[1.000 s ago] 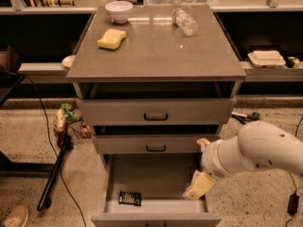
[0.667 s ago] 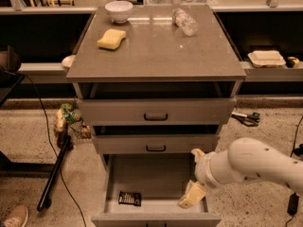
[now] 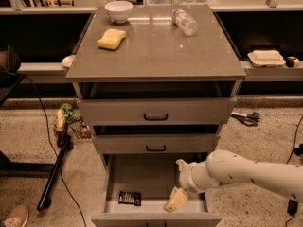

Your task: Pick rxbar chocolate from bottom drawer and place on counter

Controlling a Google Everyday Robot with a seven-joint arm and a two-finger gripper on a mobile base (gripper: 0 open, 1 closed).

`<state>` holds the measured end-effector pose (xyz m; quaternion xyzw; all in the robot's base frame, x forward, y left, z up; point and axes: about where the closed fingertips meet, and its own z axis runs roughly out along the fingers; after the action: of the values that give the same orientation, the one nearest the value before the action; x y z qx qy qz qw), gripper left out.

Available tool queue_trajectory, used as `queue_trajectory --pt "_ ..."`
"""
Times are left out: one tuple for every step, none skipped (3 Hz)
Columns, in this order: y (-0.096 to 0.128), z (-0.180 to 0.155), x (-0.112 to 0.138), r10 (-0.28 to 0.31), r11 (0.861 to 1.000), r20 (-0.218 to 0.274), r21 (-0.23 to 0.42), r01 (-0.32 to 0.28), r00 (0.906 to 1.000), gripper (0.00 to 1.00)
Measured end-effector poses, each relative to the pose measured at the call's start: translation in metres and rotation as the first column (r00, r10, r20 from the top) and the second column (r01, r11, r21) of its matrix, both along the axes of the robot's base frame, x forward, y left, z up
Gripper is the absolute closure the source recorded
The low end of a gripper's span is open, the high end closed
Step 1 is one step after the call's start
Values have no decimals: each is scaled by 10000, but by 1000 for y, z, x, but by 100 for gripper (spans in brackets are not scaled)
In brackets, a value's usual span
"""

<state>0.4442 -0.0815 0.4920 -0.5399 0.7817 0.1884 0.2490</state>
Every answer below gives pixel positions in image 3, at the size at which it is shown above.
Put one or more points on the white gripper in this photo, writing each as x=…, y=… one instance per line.
x=186, y=176

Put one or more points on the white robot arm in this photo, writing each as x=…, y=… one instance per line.
x=222, y=168

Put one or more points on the bottom grey drawer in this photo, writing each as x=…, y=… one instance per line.
x=153, y=175

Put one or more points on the grey drawer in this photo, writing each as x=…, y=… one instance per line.
x=167, y=143
x=106, y=112
x=153, y=175

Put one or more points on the top grey drawer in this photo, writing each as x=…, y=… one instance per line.
x=106, y=112

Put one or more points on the middle grey drawer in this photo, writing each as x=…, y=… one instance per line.
x=167, y=143

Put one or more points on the grey drawer cabinet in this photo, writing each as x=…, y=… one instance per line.
x=157, y=60

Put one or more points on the black table leg with caster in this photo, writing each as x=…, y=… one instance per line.
x=45, y=200

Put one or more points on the white foam takeout container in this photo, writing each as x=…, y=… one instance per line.
x=266, y=58

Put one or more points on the yellow sponge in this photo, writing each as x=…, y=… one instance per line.
x=111, y=39

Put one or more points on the clear plastic water bottle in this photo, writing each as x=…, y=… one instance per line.
x=184, y=21

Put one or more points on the yellow black tape measure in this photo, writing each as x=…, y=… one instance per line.
x=292, y=62

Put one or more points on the small white plate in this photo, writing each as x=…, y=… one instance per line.
x=67, y=61

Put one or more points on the tan sneaker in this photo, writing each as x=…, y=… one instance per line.
x=18, y=217

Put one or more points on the white ceramic bowl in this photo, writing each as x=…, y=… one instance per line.
x=119, y=11

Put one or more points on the black handled scissors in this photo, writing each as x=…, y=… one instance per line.
x=249, y=120

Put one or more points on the black power adapter with cable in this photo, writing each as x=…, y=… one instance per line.
x=292, y=205

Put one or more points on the wire basket with snacks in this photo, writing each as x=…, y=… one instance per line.
x=69, y=117

